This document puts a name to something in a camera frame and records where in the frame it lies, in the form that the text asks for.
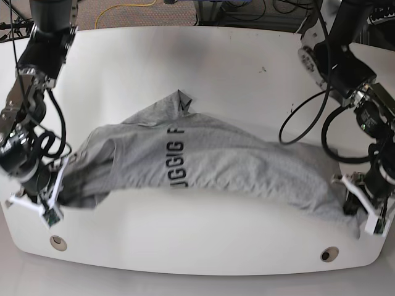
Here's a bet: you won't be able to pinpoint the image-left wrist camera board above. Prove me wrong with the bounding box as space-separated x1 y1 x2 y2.
42 207 64 229

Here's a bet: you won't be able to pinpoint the black robot arm image-left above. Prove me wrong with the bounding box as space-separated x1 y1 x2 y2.
1 1 78 226

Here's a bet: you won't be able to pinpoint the left table cable grommet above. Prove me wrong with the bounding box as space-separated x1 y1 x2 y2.
49 236 67 252

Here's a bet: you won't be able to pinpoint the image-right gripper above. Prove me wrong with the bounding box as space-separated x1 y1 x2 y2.
331 168 394 234

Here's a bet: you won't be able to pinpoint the grey printed T-shirt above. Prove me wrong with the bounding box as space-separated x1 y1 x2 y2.
59 91 366 238

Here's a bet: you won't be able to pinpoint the white power strip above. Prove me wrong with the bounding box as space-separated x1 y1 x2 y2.
367 5 394 25

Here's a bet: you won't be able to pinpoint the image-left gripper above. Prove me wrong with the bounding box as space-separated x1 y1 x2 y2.
5 156 73 216

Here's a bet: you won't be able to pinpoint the right table cable grommet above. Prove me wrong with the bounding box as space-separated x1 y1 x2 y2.
320 246 339 263

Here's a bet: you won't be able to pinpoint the yellow cable on floor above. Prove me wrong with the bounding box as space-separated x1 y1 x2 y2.
94 0 157 29

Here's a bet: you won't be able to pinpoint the black tripod legs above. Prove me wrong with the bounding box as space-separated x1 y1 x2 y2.
1 1 33 43

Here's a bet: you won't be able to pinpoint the white cable on floor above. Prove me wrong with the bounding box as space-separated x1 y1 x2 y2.
294 15 309 34

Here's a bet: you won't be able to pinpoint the grey metal frame leg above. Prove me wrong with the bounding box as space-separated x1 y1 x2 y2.
193 1 224 27

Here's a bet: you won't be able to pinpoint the table cable grommet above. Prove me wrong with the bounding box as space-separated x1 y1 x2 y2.
49 236 67 252
320 246 339 263

